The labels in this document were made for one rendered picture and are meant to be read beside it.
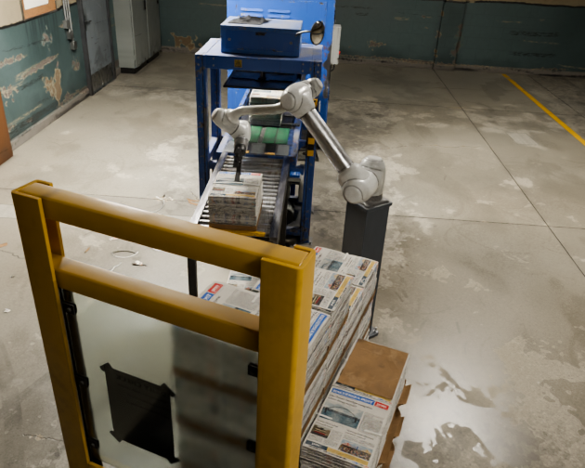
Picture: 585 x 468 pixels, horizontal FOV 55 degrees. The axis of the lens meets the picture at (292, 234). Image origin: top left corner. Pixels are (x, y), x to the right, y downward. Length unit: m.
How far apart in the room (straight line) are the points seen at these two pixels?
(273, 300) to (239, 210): 2.17
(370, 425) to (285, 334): 1.38
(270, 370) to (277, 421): 0.15
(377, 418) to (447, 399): 1.11
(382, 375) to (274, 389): 1.48
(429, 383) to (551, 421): 0.70
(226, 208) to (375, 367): 1.26
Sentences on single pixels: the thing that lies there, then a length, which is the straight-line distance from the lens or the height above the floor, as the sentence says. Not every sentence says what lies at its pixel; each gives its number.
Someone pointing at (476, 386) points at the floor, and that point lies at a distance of 3.76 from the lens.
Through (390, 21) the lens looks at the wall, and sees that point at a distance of 11.89.
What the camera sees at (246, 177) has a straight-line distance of 3.53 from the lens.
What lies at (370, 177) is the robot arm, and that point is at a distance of 3.17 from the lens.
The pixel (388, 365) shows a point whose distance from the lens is 2.81.
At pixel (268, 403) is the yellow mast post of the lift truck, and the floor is 1.47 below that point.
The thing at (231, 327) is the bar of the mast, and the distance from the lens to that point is 1.28.
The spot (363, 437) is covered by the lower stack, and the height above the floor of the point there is 0.60.
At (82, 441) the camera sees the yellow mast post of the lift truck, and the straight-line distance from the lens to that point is 1.91.
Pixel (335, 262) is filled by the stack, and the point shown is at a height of 0.83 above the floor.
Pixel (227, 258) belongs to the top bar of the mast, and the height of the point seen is 1.82.
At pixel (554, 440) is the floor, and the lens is 3.63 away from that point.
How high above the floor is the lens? 2.44
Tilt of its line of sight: 29 degrees down
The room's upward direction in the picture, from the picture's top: 3 degrees clockwise
